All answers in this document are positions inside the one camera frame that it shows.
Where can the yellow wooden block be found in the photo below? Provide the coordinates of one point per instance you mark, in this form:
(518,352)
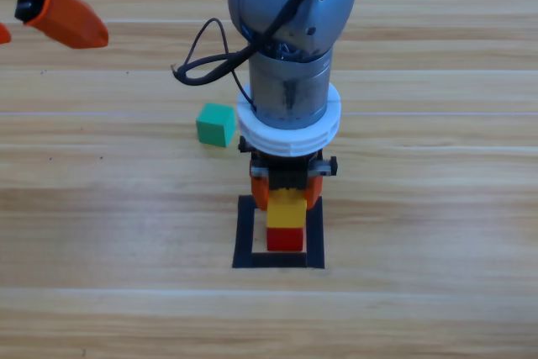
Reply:
(286,214)

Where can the red wooden block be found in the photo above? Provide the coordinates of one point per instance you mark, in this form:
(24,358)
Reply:
(285,239)

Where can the green wooden block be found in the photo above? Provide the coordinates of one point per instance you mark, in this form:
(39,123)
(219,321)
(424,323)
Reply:
(215,125)

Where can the black tape square outline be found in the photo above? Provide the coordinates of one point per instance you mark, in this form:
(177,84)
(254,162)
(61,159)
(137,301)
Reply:
(244,233)

